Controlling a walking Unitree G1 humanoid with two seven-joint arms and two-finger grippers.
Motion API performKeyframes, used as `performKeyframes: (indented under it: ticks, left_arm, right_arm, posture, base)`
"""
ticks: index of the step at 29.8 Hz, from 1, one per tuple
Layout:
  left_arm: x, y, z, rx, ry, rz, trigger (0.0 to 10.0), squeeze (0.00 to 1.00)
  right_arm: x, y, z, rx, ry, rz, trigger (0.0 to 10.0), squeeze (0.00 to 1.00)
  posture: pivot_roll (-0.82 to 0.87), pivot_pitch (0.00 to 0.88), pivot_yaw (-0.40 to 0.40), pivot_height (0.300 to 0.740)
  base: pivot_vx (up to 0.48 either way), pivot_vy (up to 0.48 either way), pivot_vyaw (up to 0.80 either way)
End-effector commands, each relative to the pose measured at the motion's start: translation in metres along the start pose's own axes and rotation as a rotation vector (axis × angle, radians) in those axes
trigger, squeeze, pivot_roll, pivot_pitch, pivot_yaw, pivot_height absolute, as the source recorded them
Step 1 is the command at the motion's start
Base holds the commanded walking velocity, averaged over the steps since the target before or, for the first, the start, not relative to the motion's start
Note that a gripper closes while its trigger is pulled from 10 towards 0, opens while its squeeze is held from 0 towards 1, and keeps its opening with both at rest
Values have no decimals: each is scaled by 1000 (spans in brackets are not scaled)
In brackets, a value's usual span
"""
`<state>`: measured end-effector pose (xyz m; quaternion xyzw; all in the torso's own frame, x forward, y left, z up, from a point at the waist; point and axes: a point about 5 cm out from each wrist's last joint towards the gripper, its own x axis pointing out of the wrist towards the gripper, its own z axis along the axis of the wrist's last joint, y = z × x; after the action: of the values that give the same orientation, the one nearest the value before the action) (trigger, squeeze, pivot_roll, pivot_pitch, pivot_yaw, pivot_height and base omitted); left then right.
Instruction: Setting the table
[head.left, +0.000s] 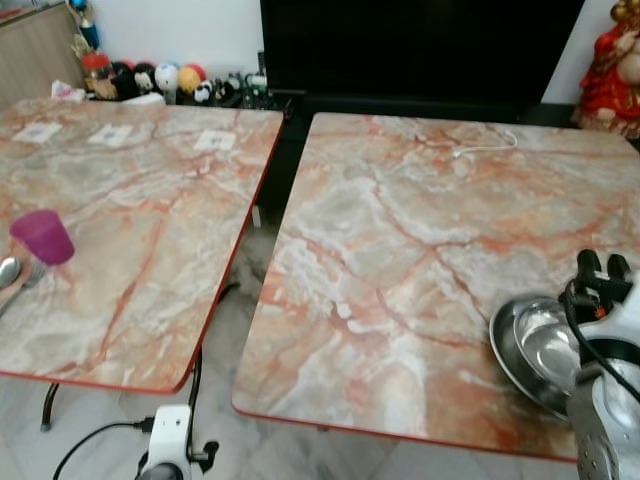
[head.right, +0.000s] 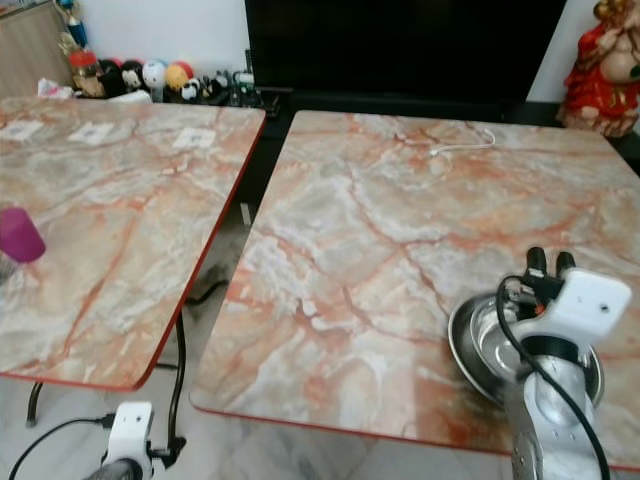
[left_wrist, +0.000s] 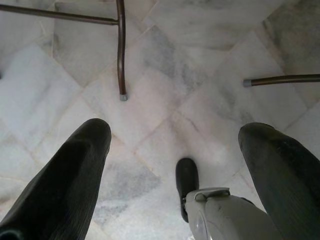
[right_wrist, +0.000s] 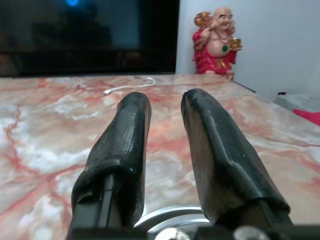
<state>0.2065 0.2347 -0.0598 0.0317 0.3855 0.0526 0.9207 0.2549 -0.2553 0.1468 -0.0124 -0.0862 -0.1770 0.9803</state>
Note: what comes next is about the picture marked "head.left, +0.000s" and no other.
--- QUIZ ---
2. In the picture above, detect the stainless steel bowl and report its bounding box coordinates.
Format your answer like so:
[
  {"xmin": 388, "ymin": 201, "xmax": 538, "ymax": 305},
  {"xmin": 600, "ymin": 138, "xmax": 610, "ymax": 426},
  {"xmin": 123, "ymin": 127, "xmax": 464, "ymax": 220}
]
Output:
[{"xmin": 488, "ymin": 293, "xmax": 640, "ymax": 421}]

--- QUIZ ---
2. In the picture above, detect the black table leg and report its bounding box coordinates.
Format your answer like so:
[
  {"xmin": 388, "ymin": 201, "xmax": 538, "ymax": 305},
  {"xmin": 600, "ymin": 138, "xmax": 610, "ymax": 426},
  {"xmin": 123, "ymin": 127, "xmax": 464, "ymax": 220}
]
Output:
[
  {"xmin": 40, "ymin": 383, "xmax": 63, "ymax": 433},
  {"xmin": 184, "ymin": 348, "xmax": 207, "ymax": 443}
]

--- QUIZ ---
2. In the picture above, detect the red laughing buddha figurine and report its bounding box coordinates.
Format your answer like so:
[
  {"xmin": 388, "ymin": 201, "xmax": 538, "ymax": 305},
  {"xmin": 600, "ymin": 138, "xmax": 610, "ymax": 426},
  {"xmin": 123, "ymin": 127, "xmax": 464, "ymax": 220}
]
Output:
[{"xmin": 572, "ymin": 0, "xmax": 640, "ymax": 139}]

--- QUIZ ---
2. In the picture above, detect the purple plastic cup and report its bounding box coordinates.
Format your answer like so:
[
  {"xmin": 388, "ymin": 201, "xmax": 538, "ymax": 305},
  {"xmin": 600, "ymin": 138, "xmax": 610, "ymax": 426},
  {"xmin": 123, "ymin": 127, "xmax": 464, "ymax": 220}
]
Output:
[{"xmin": 10, "ymin": 209, "xmax": 76, "ymax": 266}]

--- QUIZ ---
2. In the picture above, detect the metal spoon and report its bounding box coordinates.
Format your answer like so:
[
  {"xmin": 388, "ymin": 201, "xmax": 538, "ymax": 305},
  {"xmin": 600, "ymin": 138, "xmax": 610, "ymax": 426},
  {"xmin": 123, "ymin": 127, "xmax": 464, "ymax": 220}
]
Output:
[{"xmin": 0, "ymin": 256, "xmax": 23, "ymax": 291}]

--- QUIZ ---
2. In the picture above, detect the black television screen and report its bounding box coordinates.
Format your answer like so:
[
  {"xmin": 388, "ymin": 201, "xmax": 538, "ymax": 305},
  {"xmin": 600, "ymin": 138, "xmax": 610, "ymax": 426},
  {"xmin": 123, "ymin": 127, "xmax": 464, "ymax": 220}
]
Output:
[{"xmin": 260, "ymin": 0, "xmax": 586, "ymax": 101}]

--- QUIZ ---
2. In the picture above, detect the white paper label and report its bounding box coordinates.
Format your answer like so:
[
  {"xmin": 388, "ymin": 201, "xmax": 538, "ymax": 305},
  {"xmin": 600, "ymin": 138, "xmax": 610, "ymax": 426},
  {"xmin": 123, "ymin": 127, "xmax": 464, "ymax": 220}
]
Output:
[
  {"xmin": 193, "ymin": 130, "xmax": 237, "ymax": 153},
  {"xmin": 87, "ymin": 125, "xmax": 134, "ymax": 147}
]

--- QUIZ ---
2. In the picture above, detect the white round plush toy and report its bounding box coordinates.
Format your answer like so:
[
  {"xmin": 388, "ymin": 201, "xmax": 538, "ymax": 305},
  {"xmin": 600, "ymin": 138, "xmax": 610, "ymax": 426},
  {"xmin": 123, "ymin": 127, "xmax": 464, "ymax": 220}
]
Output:
[{"xmin": 154, "ymin": 63, "xmax": 181, "ymax": 101}]

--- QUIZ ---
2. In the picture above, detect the orange red plush toy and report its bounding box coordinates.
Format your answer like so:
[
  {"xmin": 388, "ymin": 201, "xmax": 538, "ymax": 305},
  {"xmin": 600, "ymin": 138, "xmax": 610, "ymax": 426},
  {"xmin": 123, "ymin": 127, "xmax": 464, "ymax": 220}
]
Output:
[{"xmin": 177, "ymin": 63, "xmax": 208, "ymax": 96}]

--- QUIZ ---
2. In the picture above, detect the black mouse plush toy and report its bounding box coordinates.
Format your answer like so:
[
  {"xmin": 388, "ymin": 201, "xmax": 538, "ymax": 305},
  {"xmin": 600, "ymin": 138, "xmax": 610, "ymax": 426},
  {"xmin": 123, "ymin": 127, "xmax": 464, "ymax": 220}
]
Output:
[{"xmin": 134, "ymin": 62, "xmax": 159, "ymax": 97}]

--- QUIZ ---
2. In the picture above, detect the black round plush toy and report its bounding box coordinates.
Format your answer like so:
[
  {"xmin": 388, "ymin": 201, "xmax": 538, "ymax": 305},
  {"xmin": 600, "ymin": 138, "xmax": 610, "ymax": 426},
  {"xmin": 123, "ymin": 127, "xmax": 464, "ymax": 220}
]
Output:
[{"xmin": 110, "ymin": 62, "xmax": 139, "ymax": 101}]

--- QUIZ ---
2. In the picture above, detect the light wooden board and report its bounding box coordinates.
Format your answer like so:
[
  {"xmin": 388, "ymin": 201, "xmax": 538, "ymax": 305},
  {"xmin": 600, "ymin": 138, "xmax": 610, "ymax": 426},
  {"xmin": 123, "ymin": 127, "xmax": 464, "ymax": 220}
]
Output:
[{"xmin": 0, "ymin": 5, "xmax": 86, "ymax": 111}]

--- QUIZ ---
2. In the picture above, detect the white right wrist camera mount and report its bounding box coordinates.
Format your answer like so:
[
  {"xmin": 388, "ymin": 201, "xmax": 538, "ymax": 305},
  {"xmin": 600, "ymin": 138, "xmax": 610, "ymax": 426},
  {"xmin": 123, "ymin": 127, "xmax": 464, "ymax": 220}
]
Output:
[{"xmin": 590, "ymin": 284, "xmax": 640, "ymax": 351}]

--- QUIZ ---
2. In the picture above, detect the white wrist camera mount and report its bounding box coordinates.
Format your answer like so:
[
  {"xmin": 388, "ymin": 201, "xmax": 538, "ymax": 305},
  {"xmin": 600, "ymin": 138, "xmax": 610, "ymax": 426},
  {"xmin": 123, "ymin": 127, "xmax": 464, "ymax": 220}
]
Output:
[
  {"xmin": 590, "ymin": 284, "xmax": 640, "ymax": 351},
  {"xmin": 145, "ymin": 404, "xmax": 193, "ymax": 476}
]

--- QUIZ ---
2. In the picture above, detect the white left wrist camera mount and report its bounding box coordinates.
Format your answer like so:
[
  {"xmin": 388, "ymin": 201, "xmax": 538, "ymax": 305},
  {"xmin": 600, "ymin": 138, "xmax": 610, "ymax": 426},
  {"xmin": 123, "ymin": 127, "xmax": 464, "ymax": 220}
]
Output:
[{"xmin": 145, "ymin": 404, "xmax": 193, "ymax": 476}]

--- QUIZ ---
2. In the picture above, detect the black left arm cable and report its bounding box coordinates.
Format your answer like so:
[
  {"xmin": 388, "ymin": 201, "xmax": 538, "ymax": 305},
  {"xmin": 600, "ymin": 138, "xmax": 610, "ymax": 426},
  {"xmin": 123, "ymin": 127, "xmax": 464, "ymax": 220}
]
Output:
[{"xmin": 52, "ymin": 418, "xmax": 156, "ymax": 480}]

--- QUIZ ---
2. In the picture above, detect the white charging cable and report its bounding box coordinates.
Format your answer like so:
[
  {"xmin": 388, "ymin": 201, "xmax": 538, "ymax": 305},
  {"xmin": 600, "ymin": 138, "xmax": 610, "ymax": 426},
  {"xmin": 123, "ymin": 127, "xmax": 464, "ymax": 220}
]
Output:
[{"xmin": 452, "ymin": 128, "xmax": 519, "ymax": 161}]

